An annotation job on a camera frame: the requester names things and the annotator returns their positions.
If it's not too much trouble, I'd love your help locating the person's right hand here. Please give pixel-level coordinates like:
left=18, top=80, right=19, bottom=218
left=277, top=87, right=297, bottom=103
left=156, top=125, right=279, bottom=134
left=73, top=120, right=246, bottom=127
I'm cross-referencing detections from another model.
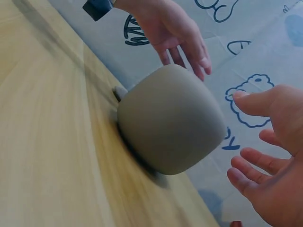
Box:
left=226, top=84, right=303, bottom=227

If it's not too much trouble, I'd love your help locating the person's left hand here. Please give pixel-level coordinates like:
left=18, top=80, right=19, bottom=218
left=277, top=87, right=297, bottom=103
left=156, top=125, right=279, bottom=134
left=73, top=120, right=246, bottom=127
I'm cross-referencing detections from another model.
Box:
left=115, top=0, right=213, bottom=82

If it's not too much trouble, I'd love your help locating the small grey rounded piece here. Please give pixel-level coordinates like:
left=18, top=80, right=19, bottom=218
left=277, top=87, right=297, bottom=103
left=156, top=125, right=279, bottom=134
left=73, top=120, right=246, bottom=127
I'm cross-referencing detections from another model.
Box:
left=113, top=87, right=128, bottom=102

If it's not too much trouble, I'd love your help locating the black wrist band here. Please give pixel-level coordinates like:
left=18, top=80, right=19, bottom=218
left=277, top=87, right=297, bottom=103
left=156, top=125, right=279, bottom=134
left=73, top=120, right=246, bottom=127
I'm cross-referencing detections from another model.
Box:
left=82, top=0, right=115, bottom=22

